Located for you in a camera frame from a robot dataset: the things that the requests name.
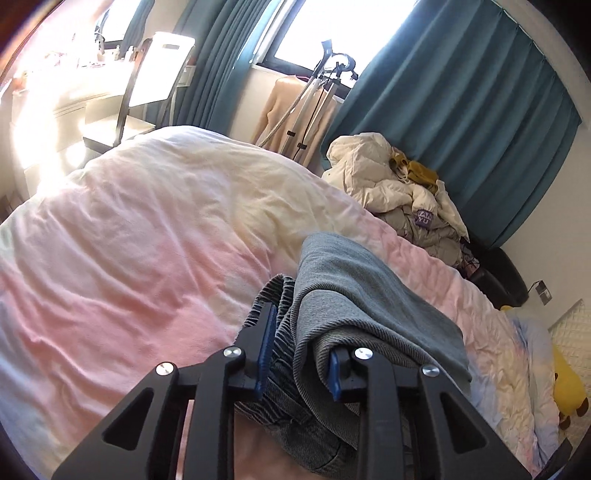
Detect grey-blue sweatshirt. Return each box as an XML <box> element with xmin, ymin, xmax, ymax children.
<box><xmin>233</xmin><ymin>231</ymin><xmax>473</xmax><ymax>480</ymax></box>

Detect yellow plush toy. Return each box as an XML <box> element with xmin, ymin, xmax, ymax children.
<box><xmin>501</xmin><ymin>306</ymin><xmax>590</xmax><ymax>432</ymax></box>

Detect black leather armchair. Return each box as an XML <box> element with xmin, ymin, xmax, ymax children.
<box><xmin>457</xmin><ymin>238</ymin><xmax>529</xmax><ymax>310</ymax></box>

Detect quilted cream headboard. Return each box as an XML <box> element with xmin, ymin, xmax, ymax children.
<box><xmin>550</xmin><ymin>300</ymin><xmax>590</xmax><ymax>449</ymax></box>

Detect pastel pink quilted duvet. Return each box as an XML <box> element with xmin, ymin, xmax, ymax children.
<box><xmin>1</xmin><ymin>127</ymin><xmax>559</xmax><ymax>479</ymax></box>

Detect mustard yellow garment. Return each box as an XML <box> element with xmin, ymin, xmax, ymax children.
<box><xmin>390</xmin><ymin>147</ymin><xmax>439</xmax><ymax>194</ymax></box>

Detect cream puffer jacket pile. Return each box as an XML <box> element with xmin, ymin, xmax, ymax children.
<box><xmin>322</xmin><ymin>132</ymin><xmax>469</xmax><ymax>267</ymax></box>

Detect white seat dark chair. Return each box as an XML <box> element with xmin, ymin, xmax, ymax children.
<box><xmin>82</xmin><ymin>32</ymin><xmax>195</xmax><ymax>154</ymax></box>

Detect right teal curtain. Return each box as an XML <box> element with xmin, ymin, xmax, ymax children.
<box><xmin>325</xmin><ymin>1</ymin><xmax>581</xmax><ymax>247</ymax></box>

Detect teal curtain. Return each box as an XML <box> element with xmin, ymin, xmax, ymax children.
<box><xmin>325</xmin><ymin>1</ymin><xmax>581</xmax><ymax>247</ymax></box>
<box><xmin>147</xmin><ymin>0</ymin><xmax>280</xmax><ymax>134</ymax></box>

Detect white dressing table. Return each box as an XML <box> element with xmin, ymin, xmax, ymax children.
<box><xmin>9</xmin><ymin>61</ymin><xmax>132</xmax><ymax>199</ymax></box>

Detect vanity mirror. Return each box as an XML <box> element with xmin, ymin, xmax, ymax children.
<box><xmin>94</xmin><ymin>0</ymin><xmax>155</xmax><ymax>56</ymax></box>

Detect left teal curtain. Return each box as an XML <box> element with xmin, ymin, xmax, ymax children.
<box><xmin>147</xmin><ymin>0</ymin><xmax>280</xmax><ymax>134</ymax></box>

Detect wall power socket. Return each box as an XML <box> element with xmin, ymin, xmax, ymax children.
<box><xmin>528</xmin><ymin>280</ymin><xmax>553</xmax><ymax>306</ymax></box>

